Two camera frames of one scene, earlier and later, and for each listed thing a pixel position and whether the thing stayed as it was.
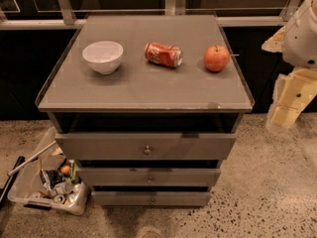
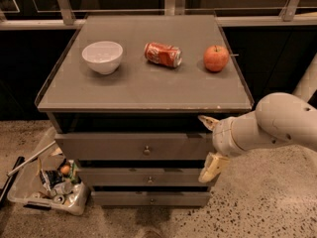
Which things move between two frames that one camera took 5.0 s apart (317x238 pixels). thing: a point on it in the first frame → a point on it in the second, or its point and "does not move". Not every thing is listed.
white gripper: x=301 y=42 → x=222 y=137
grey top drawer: x=146 y=146 does not move
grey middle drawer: x=148 y=177 does not move
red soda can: x=163 y=54 does not move
